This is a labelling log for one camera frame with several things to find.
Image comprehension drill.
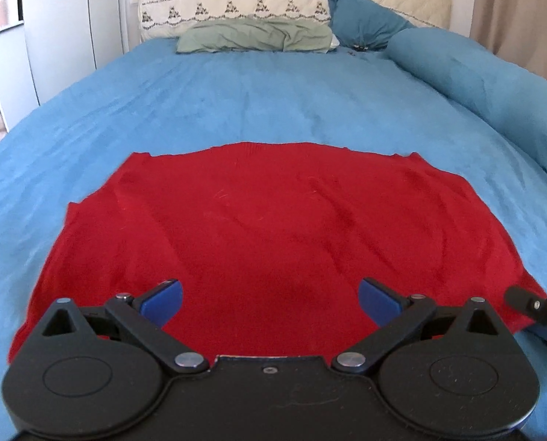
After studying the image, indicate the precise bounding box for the green pillow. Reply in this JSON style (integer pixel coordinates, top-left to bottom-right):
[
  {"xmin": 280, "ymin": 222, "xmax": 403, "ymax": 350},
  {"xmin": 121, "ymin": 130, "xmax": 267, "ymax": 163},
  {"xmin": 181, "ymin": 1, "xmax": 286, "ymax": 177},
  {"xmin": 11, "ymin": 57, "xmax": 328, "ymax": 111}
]
[{"xmin": 176, "ymin": 17, "xmax": 333, "ymax": 54}]

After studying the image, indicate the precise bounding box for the blue bed sheet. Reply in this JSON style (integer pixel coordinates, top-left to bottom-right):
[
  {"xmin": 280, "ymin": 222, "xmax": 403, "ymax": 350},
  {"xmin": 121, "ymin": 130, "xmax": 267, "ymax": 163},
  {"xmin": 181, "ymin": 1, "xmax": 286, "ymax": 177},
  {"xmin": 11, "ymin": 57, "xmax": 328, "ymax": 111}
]
[{"xmin": 0, "ymin": 37, "xmax": 547, "ymax": 441}]

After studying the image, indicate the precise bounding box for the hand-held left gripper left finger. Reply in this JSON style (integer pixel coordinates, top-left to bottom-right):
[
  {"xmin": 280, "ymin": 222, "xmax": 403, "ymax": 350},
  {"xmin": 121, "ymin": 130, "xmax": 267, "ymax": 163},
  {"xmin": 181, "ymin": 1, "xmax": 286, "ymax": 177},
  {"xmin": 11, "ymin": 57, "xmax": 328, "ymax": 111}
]
[{"xmin": 37, "ymin": 278, "xmax": 208, "ymax": 375}]

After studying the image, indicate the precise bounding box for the blue duvet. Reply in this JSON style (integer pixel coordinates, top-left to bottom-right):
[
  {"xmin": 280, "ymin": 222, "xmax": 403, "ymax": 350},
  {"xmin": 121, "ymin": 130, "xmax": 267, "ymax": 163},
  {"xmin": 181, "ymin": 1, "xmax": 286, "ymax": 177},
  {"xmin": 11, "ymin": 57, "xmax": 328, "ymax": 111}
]
[{"xmin": 386, "ymin": 28, "xmax": 547, "ymax": 190}]

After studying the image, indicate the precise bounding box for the beige curtain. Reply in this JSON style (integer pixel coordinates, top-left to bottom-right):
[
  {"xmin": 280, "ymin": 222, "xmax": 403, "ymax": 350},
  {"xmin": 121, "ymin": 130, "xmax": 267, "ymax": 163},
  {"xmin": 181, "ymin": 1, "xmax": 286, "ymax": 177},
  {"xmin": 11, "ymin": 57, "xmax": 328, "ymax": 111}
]
[{"xmin": 468, "ymin": 0, "xmax": 547, "ymax": 95}]

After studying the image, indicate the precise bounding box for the white wardrobe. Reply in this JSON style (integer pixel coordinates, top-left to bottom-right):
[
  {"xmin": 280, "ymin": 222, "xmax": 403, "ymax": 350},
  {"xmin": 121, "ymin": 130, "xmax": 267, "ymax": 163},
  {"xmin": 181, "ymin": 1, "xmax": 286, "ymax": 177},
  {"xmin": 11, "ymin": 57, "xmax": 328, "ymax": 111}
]
[{"xmin": 20, "ymin": 0, "xmax": 128, "ymax": 107}]

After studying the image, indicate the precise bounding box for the teal pillow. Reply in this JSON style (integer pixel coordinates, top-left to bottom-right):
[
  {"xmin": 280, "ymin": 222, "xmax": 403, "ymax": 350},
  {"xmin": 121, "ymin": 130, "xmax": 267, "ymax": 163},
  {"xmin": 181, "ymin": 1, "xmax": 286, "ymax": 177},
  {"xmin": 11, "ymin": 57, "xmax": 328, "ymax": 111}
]
[{"xmin": 327, "ymin": 0, "xmax": 415, "ymax": 51}]

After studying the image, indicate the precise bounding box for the red knit sweater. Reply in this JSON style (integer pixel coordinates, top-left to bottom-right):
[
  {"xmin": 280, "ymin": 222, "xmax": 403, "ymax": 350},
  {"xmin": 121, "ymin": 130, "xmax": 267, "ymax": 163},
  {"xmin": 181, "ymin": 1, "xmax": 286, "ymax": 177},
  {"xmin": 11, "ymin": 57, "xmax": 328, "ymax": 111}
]
[{"xmin": 8, "ymin": 141, "xmax": 547, "ymax": 365}]

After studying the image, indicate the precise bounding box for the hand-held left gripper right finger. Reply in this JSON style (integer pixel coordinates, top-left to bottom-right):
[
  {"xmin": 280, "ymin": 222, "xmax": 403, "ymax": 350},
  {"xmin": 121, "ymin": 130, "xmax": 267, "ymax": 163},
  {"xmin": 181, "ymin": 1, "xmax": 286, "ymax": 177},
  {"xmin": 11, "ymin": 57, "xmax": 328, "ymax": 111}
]
[{"xmin": 332, "ymin": 277, "xmax": 513, "ymax": 375}]

